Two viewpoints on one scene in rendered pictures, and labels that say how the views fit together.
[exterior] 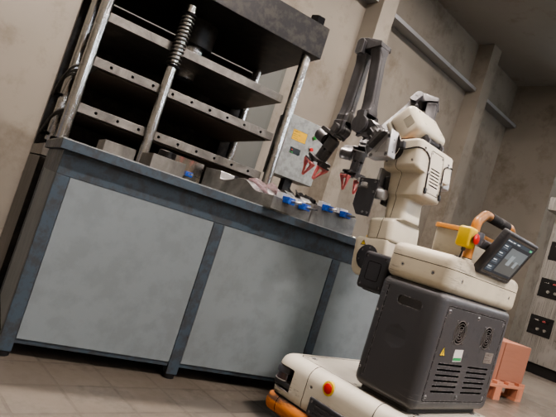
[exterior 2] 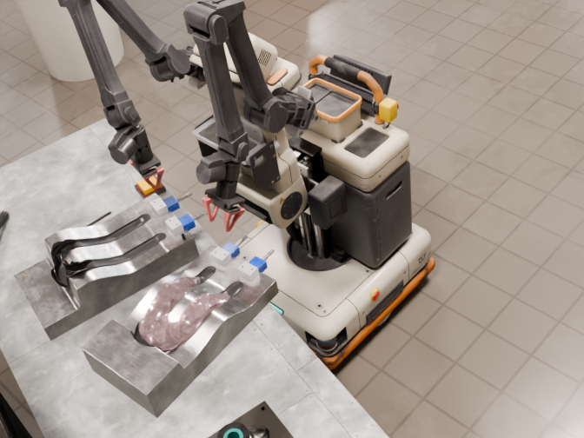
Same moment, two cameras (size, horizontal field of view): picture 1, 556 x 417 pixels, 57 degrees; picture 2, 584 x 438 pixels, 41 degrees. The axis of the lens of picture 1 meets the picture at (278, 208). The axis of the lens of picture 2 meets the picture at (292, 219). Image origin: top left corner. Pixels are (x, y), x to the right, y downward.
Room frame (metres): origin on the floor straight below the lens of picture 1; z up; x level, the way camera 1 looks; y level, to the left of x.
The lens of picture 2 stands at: (2.01, 1.52, 2.54)
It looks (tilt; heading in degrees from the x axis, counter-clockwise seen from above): 44 degrees down; 272
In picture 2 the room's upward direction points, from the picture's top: 10 degrees counter-clockwise
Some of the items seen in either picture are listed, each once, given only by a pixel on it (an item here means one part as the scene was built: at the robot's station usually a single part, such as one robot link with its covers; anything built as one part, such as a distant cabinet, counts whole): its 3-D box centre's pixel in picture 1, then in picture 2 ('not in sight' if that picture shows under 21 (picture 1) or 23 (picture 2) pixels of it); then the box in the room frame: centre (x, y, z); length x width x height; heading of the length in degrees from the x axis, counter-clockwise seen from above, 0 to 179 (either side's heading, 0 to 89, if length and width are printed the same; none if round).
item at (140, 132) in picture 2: (358, 156); (136, 137); (2.48, -0.30, 1.18); 0.07 x 0.06 x 0.07; 62
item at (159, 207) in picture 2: (346, 215); (173, 202); (2.44, -0.32, 0.89); 0.13 x 0.05 x 0.05; 29
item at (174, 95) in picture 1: (172, 107); not in sight; (3.18, 0.82, 1.26); 1.10 x 0.74 x 0.05; 119
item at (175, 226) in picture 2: (328, 208); (189, 222); (2.39, -0.23, 0.89); 0.13 x 0.05 x 0.05; 29
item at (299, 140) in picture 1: (270, 227); not in sight; (3.38, 0.00, 0.73); 0.30 x 0.22 x 1.47; 119
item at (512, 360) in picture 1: (438, 344); not in sight; (4.49, -1.69, 0.22); 1.29 x 0.93 x 0.45; 43
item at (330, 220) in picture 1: (307, 210); (103, 257); (2.66, -0.15, 0.87); 0.50 x 0.26 x 0.14; 29
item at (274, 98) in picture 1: (184, 69); not in sight; (3.19, 0.83, 1.51); 1.10 x 0.70 x 0.05; 119
